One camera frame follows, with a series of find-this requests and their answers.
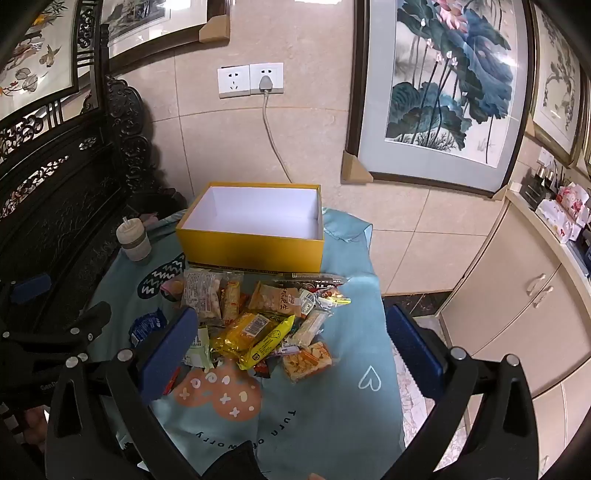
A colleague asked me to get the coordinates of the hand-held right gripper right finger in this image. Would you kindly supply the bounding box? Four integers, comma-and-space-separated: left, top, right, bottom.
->
385, 305, 541, 480

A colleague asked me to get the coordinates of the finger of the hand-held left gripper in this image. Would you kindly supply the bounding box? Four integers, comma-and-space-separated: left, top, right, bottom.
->
0, 273, 52, 324
0, 301, 113, 365

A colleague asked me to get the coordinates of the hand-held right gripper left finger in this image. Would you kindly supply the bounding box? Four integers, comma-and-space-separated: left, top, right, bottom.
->
44, 307, 199, 480

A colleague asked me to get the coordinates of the yellow cardboard box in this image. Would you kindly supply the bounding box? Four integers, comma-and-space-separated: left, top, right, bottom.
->
175, 181, 325, 274

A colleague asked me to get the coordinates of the pale green snack packet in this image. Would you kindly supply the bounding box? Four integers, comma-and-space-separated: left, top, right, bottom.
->
185, 325, 215, 370

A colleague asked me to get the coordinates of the clear bag of white candies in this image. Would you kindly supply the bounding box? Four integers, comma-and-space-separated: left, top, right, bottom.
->
181, 270, 222, 321

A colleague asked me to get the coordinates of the pink snack packet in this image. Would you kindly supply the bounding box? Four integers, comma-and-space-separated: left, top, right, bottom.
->
159, 277, 185, 301

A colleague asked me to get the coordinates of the orange striped snack bar packet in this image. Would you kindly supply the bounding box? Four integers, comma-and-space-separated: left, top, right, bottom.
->
221, 281, 245, 326

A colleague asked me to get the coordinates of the shiny yellow snack packet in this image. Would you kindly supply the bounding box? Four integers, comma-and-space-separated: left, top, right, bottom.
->
210, 311, 296, 370

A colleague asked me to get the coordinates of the beige cup with straw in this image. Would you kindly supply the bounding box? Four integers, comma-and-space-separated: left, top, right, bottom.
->
115, 216, 153, 265

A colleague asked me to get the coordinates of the small colourful candy packet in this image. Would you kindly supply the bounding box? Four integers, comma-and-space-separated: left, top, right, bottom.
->
316, 286, 352, 309

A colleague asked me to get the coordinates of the white cabinet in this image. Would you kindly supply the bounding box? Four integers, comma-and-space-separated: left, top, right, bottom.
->
436, 189, 591, 480

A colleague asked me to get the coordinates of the white nougat bar packet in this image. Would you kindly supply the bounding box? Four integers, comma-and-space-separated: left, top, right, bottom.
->
288, 309, 333, 347

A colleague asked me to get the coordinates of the dark carved wooden screen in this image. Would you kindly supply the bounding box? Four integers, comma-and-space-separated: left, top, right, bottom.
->
0, 0, 185, 324

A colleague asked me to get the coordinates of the light blue printed tablecloth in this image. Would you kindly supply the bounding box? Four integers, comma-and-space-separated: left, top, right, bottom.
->
85, 208, 407, 480

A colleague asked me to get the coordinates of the long black clear snack packet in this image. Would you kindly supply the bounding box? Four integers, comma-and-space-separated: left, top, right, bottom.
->
272, 273, 348, 288

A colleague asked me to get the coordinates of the black desktop organizer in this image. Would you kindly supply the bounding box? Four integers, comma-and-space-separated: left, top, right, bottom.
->
519, 161, 561, 210

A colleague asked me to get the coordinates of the pink floral white package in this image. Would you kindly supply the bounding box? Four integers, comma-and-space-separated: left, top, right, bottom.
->
536, 182, 591, 243

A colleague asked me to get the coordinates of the framed lotus painting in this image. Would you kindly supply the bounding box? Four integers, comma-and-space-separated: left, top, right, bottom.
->
345, 0, 536, 198

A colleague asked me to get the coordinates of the framed landscape painting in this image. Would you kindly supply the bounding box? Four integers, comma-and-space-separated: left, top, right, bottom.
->
99, 0, 229, 70

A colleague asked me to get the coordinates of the framed branch painting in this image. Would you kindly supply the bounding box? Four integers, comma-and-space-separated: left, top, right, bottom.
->
529, 2, 589, 167

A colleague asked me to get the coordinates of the grey power cable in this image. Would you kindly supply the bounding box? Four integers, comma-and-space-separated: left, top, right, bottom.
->
262, 90, 293, 183

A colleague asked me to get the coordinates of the white wall socket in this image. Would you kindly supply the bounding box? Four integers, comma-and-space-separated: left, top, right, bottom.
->
218, 66, 251, 99
249, 63, 284, 96

